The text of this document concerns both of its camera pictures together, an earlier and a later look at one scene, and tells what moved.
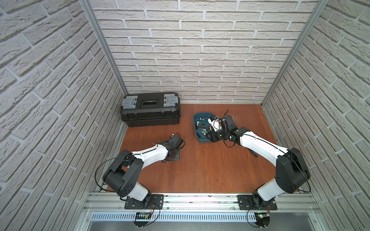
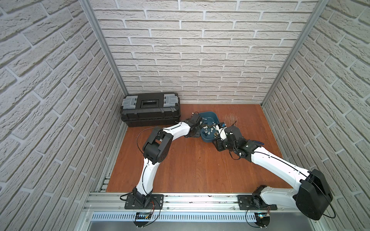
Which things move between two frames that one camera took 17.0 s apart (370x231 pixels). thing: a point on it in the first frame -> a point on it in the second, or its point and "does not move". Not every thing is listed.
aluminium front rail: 201,203 does not move
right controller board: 262,219 does not move
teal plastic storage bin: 201,125 does not move
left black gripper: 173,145 -> 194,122
